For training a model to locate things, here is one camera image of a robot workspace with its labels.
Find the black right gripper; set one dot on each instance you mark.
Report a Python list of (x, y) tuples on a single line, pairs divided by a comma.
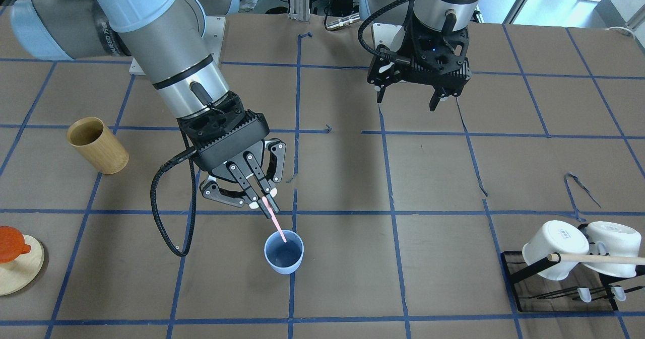
[(225, 174)]

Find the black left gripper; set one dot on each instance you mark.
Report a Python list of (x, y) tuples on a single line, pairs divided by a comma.
[(406, 47)]

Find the light blue plastic cup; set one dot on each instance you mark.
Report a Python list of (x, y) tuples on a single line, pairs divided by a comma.
[(284, 257)]

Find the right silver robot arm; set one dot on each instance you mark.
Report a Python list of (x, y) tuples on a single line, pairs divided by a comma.
[(60, 30)]

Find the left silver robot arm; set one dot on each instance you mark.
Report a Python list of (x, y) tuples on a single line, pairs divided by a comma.
[(439, 15)]

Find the bamboo cylinder holder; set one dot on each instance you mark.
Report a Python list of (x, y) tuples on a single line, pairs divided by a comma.
[(92, 138)]

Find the white mug far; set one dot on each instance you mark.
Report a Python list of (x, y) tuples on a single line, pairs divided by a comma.
[(555, 237)]

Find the white mug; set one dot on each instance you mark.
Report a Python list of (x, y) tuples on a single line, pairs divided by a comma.
[(555, 237), (615, 240)]

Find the orange mug on tree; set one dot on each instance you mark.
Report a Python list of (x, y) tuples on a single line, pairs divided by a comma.
[(12, 244)]

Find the wooden mug tree stand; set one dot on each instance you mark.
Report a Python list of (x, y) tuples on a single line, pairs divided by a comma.
[(18, 273)]

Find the white mug near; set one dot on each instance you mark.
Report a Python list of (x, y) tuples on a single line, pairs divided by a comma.
[(615, 240)]

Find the black wire mug rack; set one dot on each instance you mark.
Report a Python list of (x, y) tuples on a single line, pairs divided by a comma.
[(561, 283)]

